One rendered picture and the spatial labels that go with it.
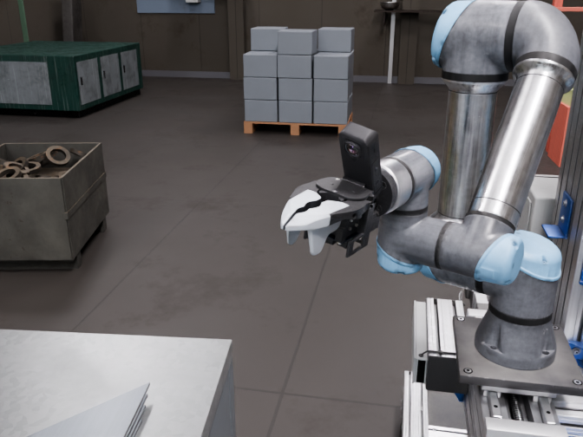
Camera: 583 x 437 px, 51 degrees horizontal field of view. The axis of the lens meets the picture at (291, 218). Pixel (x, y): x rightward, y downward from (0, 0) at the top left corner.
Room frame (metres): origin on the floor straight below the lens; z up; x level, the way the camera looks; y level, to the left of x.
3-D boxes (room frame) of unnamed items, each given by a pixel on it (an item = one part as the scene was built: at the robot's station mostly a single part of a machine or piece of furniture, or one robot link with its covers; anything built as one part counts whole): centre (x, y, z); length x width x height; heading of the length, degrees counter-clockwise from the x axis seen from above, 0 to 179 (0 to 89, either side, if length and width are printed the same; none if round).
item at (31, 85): (9.51, 3.64, 0.42); 2.13 x 1.95 x 0.84; 169
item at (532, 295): (1.03, -0.43, 1.20); 0.13 x 0.12 x 0.14; 53
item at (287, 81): (7.71, -0.11, 0.61); 1.28 x 0.82 x 1.22; 80
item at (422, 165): (0.89, -0.18, 1.43); 0.11 x 0.08 x 0.09; 143
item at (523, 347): (1.03, -0.44, 1.09); 0.15 x 0.15 x 0.10
